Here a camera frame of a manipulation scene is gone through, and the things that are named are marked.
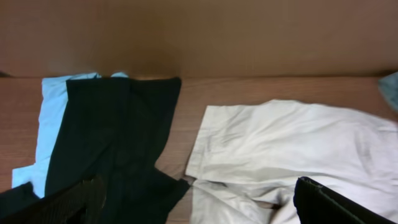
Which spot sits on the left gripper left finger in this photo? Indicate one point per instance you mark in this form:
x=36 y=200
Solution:
x=78 y=203

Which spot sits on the light blue shirt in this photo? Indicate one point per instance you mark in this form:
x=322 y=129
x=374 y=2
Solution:
x=55 y=98

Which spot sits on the black t-shirt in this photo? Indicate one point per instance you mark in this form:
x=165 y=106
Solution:
x=116 y=129

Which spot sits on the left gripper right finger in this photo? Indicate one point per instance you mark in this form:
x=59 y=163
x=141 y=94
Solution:
x=317 y=204

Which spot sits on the folded light blue jeans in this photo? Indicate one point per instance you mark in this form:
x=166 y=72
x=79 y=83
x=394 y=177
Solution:
x=388 y=86

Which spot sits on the beige khaki shorts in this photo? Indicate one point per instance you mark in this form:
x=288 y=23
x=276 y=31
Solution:
x=247 y=159

